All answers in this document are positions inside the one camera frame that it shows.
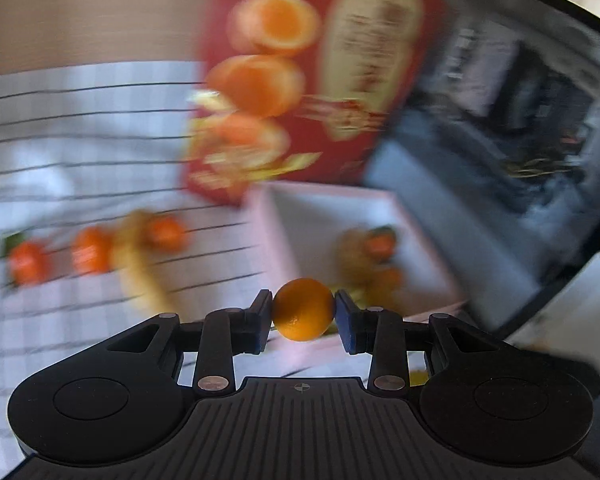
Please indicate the round orange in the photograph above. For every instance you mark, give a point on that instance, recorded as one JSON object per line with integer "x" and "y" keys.
{"x": 92, "y": 251}
{"x": 166, "y": 233}

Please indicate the small yellow-orange orange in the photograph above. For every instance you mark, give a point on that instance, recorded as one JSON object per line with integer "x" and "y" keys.
{"x": 303, "y": 308}

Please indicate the white black checked cloth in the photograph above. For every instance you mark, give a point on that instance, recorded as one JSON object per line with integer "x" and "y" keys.
{"x": 80, "y": 135}

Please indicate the orange with green leaf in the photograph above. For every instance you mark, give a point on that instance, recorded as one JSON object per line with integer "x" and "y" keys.
{"x": 27, "y": 264}

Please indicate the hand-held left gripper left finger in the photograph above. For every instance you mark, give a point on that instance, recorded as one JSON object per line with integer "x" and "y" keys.
{"x": 260, "y": 325}

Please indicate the spotted straight yellow banana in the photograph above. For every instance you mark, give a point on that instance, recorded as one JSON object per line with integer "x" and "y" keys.
{"x": 140, "y": 272}

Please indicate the black framed glass screen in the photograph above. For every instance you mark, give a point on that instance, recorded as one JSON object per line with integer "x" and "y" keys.
{"x": 505, "y": 160}

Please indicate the pink cardboard box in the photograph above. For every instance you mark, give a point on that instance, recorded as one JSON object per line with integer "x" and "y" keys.
{"x": 305, "y": 220}

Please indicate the red box with orange print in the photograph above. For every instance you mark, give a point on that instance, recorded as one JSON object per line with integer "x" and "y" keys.
{"x": 370, "y": 35}

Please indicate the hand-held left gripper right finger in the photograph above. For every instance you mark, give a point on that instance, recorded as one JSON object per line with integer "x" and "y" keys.
{"x": 344, "y": 320}

